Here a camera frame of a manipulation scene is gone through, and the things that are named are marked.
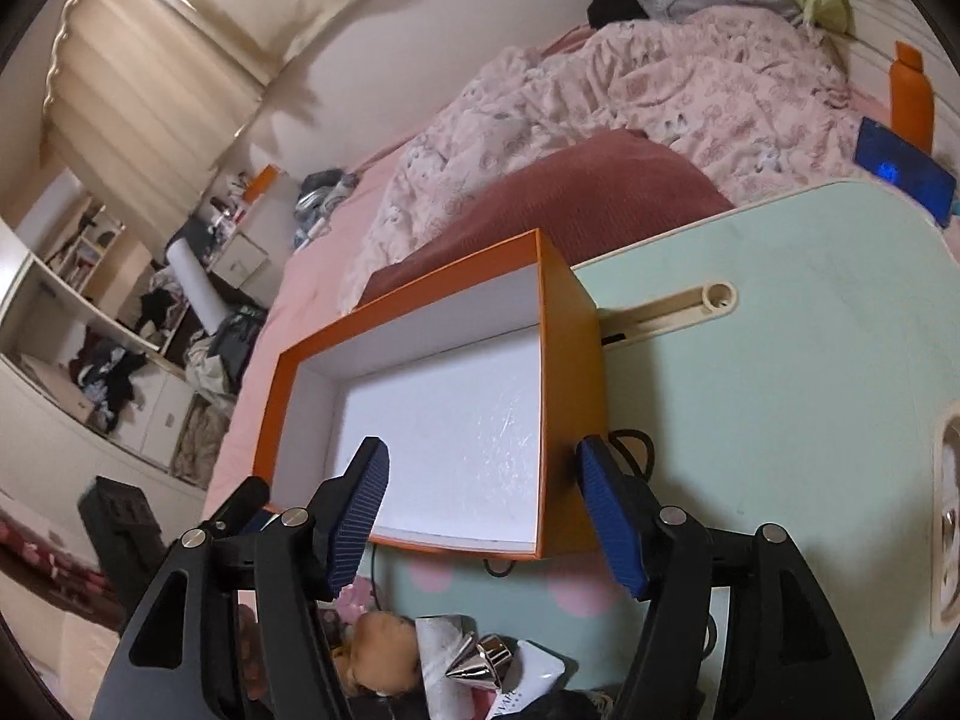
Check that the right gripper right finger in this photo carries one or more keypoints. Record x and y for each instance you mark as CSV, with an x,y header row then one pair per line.
x,y
736,624

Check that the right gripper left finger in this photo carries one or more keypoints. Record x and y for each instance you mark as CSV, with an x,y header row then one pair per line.
x,y
228,627

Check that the brown burger plush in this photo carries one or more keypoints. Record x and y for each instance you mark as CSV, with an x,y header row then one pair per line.
x,y
380,657

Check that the silver foil cone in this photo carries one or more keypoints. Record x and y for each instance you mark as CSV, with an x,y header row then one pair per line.
x,y
481,663

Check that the white paper roll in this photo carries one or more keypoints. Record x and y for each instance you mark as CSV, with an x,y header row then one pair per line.
x,y
199,291

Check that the white bedside drawer cabinet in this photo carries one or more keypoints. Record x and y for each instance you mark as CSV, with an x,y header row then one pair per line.
x,y
238,260

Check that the orange cardboard box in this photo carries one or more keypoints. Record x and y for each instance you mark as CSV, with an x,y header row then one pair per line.
x,y
480,377

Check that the grey clothes heap on bed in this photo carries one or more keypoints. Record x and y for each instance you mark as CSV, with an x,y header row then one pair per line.
x,y
319,197

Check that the beige curtain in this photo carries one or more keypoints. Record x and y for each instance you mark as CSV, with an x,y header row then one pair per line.
x,y
144,96

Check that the blue smartphone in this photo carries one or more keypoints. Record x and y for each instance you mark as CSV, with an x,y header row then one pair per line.
x,y
892,160

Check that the maroon cushion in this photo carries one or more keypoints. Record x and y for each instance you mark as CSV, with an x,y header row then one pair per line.
x,y
589,199

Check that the pink floral blanket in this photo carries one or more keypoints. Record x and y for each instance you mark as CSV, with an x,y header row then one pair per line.
x,y
759,106

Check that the orange water bottle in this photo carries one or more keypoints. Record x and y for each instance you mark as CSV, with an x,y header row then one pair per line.
x,y
912,111

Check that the black clothing on bed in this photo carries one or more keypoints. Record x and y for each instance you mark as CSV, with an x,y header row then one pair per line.
x,y
601,13

